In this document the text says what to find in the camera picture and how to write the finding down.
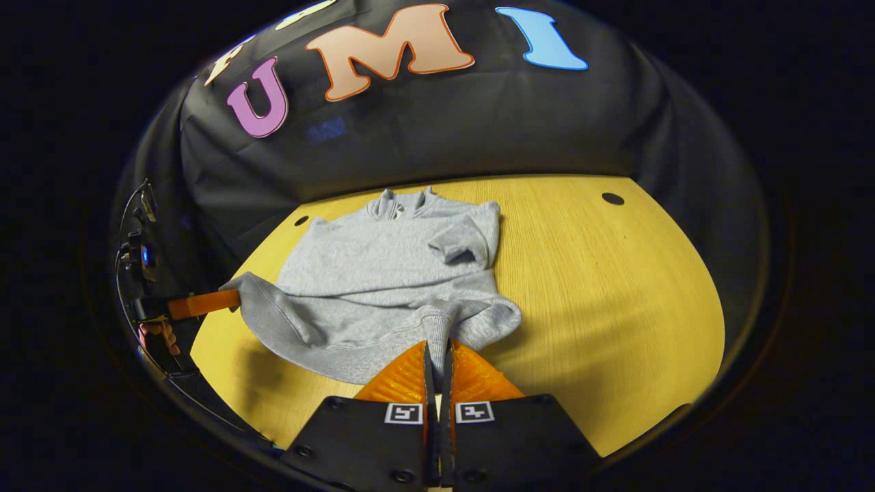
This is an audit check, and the black backdrop cloth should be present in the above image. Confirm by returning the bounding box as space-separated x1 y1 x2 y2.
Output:
113 0 770 329

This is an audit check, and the grey zip-neck sweatshirt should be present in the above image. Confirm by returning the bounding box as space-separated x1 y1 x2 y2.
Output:
219 186 524 385

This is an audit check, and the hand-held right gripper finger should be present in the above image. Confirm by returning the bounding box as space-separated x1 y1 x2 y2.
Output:
439 338 602 490
284 340 439 490

